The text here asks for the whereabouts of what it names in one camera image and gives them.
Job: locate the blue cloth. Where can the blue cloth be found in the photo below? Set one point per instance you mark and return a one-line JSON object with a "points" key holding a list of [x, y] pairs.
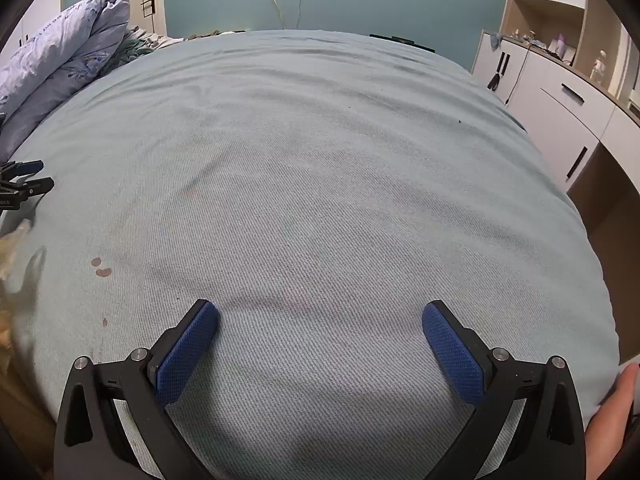
{"points": [[496, 42]]}

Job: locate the clear bottle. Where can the clear bottle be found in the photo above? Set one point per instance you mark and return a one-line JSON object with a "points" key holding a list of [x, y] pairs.
{"points": [[598, 67]]}

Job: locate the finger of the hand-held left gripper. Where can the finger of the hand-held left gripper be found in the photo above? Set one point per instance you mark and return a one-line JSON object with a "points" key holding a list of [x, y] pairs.
{"points": [[25, 167], [37, 186]]}

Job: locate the lavender floral quilt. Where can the lavender floral quilt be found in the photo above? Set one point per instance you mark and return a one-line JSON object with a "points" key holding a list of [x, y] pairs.
{"points": [[65, 55]]}

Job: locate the brown cardboard box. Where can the brown cardboard box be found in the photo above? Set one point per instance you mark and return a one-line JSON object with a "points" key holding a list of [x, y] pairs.
{"points": [[20, 410]]}

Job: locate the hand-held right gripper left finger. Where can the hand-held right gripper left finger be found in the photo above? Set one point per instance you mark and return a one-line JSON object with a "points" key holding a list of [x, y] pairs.
{"points": [[187, 355]]}

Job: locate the purple container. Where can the purple container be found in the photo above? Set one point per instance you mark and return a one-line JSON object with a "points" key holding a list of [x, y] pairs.
{"points": [[561, 46]]}

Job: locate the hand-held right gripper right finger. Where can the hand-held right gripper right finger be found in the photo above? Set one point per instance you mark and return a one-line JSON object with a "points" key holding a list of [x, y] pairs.
{"points": [[452, 355]]}

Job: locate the green patterned cloth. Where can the green patterned cloth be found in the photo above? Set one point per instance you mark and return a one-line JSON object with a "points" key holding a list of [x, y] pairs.
{"points": [[142, 42]]}

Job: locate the black flat object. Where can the black flat object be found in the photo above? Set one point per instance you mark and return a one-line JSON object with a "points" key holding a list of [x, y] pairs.
{"points": [[405, 41]]}

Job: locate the white desk cabinet with drawers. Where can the white desk cabinet with drawers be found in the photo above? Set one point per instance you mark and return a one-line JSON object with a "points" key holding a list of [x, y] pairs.
{"points": [[565, 105]]}

